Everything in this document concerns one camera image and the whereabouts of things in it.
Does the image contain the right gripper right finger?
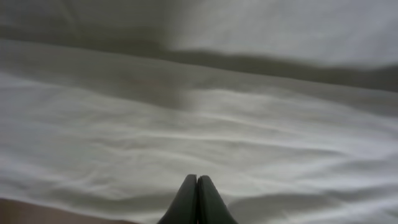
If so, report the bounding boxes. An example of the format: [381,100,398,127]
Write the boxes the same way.
[197,175,238,224]

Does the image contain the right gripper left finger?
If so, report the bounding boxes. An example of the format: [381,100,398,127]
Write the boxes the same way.
[157,174,197,224]

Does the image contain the white t-shirt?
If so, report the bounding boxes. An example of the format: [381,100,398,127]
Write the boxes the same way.
[1,0,397,223]

